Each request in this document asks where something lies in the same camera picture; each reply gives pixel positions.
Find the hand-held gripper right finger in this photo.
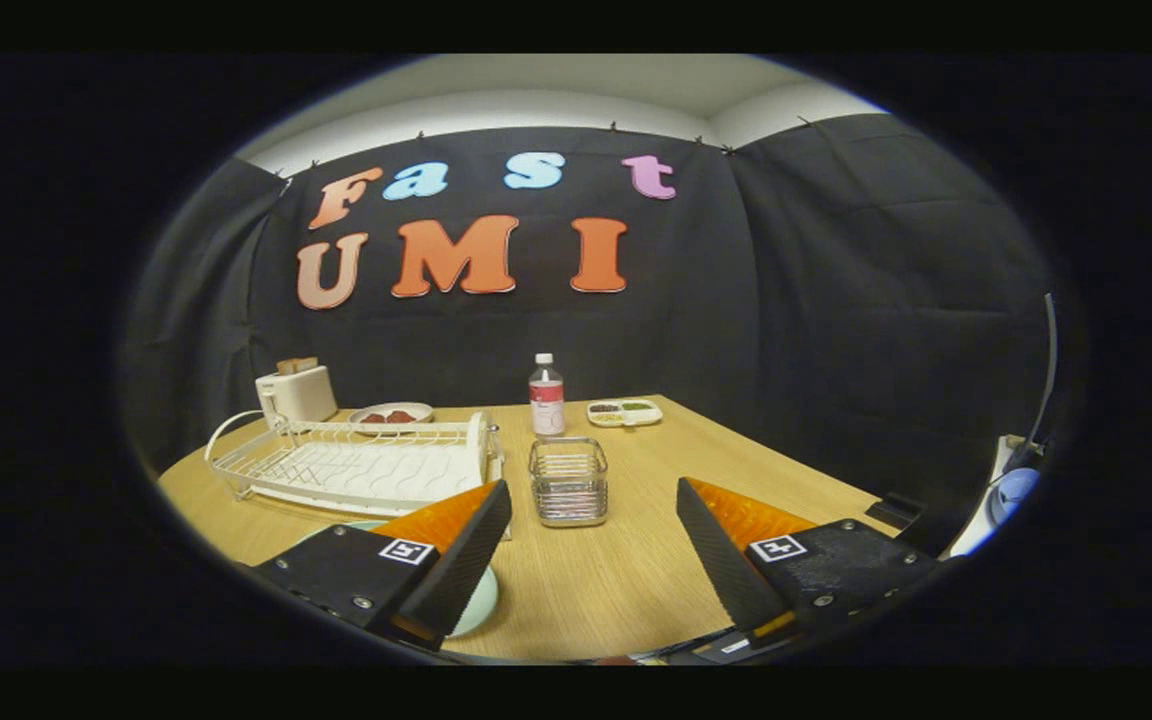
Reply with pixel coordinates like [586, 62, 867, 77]
[676, 476, 942, 651]

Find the black clamp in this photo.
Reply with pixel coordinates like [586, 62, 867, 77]
[866, 493, 925, 529]

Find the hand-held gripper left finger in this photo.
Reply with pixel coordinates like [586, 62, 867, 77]
[254, 478, 514, 651]

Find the black backdrop cloth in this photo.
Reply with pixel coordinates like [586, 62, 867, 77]
[121, 112, 1062, 531]

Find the mint green plate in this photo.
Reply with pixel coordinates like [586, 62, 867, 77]
[296, 518, 500, 639]

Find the white divided condiment dish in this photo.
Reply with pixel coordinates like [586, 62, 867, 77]
[586, 398, 664, 429]

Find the blue round object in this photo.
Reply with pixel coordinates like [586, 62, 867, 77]
[991, 467, 1040, 523]

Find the white sheet object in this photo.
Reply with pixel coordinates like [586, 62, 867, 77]
[946, 435, 1042, 559]

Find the silver wire basket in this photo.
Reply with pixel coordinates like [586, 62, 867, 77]
[528, 436, 610, 529]

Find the thin grey pole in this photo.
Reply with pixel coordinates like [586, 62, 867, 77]
[1031, 293, 1059, 451]

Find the white plate with meat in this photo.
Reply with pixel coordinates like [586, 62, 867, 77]
[349, 401, 435, 431]

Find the white wire dish rack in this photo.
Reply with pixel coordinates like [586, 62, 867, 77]
[204, 408, 507, 521]

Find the clear bottle with red label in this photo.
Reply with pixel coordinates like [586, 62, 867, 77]
[528, 352, 567, 438]

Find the white toaster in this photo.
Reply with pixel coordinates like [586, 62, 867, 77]
[255, 363, 339, 429]

